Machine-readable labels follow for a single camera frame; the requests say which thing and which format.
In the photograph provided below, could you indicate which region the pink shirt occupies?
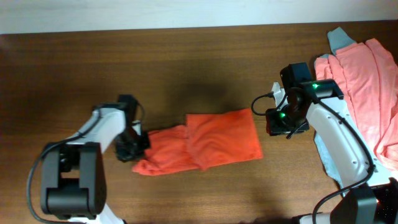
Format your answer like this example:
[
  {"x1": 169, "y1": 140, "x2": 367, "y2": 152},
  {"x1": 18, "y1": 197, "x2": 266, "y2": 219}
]
[{"x1": 315, "y1": 39, "x2": 397, "y2": 172}]

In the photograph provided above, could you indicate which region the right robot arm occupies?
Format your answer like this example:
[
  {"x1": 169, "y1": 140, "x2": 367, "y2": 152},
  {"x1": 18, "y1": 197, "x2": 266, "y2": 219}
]
[{"x1": 266, "y1": 63, "x2": 397, "y2": 224}]

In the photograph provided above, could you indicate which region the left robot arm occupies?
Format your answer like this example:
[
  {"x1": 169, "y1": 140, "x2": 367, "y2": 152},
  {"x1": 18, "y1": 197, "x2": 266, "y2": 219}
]
[{"x1": 35, "y1": 95, "x2": 150, "y2": 224}]

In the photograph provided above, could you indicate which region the grey shirt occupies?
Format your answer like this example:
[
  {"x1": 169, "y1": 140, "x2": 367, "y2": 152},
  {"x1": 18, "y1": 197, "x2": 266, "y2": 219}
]
[{"x1": 314, "y1": 27, "x2": 356, "y2": 189}]

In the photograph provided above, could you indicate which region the orange soccer t-shirt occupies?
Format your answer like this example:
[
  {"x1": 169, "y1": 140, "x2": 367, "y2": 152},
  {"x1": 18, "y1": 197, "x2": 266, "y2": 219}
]
[{"x1": 132, "y1": 109, "x2": 263, "y2": 176}]

